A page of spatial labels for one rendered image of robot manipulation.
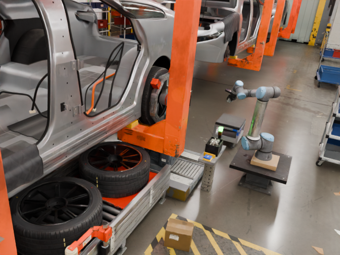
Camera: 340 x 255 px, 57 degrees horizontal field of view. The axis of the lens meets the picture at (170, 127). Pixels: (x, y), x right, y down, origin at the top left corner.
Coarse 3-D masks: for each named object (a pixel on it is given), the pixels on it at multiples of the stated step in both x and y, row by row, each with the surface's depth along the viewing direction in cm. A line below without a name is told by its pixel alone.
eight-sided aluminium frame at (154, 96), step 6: (168, 72) 347; (162, 78) 327; (168, 78) 339; (162, 84) 328; (156, 90) 328; (156, 96) 322; (156, 102) 325; (150, 108) 329; (156, 108) 329; (150, 114) 332; (156, 114) 332; (156, 120) 349
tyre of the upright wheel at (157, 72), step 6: (156, 66) 346; (150, 72) 329; (156, 72) 329; (162, 72) 341; (150, 78) 324; (156, 78) 331; (150, 84) 322; (144, 90) 322; (150, 90) 324; (144, 96) 321; (144, 102) 323; (144, 108) 326; (144, 114) 330; (162, 114) 370; (138, 120) 348; (144, 120) 339; (150, 120) 343
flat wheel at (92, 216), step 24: (24, 192) 235; (48, 192) 250; (72, 192) 255; (96, 192) 242; (24, 216) 213; (72, 216) 220; (96, 216) 223; (24, 240) 205; (48, 240) 203; (72, 240) 210
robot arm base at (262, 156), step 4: (256, 152) 350; (260, 152) 344; (264, 152) 341; (268, 152) 341; (256, 156) 348; (260, 156) 343; (264, 156) 342; (268, 156) 342; (264, 160) 342; (268, 160) 343
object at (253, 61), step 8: (272, 0) 593; (264, 8) 604; (272, 8) 607; (264, 16) 609; (264, 24) 614; (264, 32) 619; (264, 40) 624; (256, 48) 636; (264, 48) 641; (232, 56) 663; (248, 56) 650; (256, 56) 641; (232, 64) 668; (240, 64) 660; (248, 64) 653; (256, 64) 647
